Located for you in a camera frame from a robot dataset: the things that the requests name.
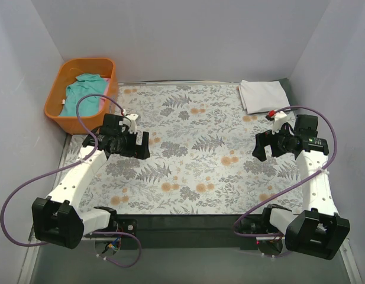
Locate floral table mat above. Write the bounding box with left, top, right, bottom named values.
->
left=79, top=85, right=302, bottom=214

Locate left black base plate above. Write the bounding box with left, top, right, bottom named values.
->
left=116, top=218, right=138, bottom=236

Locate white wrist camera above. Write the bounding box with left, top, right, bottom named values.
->
left=122, top=114, right=139, bottom=134
left=266, top=110, right=288, bottom=134

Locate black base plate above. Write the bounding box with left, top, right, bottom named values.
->
left=235, top=214, right=269, bottom=237
left=116, top=218, right=138, bottom=236

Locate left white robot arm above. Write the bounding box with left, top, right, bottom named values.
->
left=32, top=114, right=150, bottom=249

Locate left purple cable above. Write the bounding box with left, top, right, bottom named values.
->
left=0, top=93, right=141, bottom=269

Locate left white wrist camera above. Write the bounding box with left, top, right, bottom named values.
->
left=122, top=114, right=139, bottom=134

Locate teal t shirt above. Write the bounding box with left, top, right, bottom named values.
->
left=58, top=73, right=108, bottom=117

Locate aluminium frame rail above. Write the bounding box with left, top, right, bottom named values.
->
left=28, top=230, right=135, bottom=246

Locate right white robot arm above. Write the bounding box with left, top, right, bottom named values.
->
left=253, top=111, right=350, bottom=260

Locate orange plastic basket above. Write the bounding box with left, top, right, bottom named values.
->
left=44, top=57, right=118, bottom=134

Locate pink t shirt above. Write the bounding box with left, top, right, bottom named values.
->
left=98, top=78, right=111, bottom=111

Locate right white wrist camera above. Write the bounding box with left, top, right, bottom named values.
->
left=266, top=110, right=288, bottom=134

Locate folded white t shirt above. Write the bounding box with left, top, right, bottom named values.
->
left=239, top=80, right=290, bottom=114

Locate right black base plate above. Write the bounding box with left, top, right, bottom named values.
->
left=235, top=214, right=269, bottom=237

